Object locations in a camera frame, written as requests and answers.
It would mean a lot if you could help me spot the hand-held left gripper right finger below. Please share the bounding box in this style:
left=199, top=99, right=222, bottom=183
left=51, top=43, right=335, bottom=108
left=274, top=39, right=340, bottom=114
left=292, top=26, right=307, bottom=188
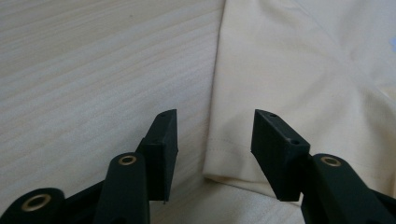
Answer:
left=250, top=108, right=312, bottom=203

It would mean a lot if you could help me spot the pale yellow printed T-shirt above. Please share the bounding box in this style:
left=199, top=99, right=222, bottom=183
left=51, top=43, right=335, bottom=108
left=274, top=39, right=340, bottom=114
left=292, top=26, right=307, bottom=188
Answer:
left=202, top=0, right=396, bottom=206

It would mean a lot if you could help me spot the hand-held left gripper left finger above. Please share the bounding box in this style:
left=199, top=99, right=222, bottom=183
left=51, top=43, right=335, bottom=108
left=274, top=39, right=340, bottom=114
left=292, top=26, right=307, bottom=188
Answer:
left=135, top=108, right=179, bottom=203

